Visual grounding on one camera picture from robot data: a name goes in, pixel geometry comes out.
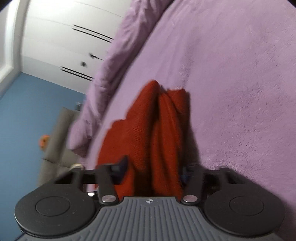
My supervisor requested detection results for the grey bed headboard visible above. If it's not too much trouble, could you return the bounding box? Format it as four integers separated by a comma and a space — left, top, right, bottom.
37, 108, 79, 186

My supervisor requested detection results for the white wardrobe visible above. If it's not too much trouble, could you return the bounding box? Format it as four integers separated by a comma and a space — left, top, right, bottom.
21, 0, 131, 93

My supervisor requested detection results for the purple bed sheet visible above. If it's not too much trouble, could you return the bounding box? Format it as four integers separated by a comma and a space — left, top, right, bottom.
82, 1, 295, 240

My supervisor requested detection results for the rolled purple duvet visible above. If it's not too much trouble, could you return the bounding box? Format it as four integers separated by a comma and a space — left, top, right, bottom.
67, 1, 171, 157

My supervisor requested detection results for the red knitted garment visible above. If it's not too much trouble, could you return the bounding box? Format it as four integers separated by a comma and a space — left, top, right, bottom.
97, 80, 190, 199

